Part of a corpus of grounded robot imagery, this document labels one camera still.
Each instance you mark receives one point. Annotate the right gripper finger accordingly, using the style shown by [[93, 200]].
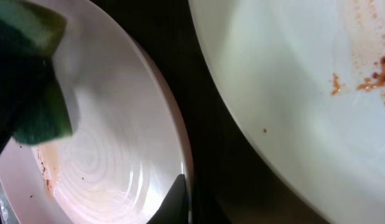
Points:
[[174, 208]]

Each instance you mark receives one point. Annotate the green scrubbing sponge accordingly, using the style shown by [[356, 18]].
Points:
[[32, 106]]

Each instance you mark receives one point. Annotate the white plate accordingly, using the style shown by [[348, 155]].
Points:
[[305, 82], [129, 141]]

